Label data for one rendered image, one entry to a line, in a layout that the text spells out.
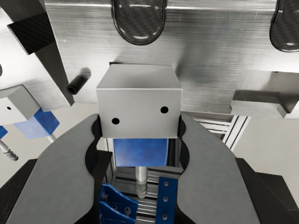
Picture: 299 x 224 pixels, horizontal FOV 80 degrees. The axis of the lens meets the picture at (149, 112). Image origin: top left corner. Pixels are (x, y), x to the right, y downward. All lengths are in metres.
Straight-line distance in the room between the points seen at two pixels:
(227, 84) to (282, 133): 1.46
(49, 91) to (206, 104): 0.19
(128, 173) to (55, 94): 0.39
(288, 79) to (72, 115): 1.48
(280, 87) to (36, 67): 0.26
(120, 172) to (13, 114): 0.38
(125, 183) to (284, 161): 1.52
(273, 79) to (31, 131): 0.30
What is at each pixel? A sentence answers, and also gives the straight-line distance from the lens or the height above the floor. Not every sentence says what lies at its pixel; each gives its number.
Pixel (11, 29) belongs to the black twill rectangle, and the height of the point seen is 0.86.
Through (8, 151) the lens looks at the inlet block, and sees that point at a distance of 0.41.
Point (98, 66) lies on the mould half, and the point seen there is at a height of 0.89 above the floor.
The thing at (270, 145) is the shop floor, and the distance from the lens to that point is 1.68.
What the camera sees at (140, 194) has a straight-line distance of 0.20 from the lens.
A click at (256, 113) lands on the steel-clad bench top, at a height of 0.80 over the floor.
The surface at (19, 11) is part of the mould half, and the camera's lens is 0.25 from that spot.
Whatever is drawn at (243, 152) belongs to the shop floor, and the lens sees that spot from 1.68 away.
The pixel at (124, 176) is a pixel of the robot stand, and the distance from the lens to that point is 0.57.
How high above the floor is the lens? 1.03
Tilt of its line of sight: 51 degrees down
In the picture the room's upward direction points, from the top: 169 degrees counter-clockwise
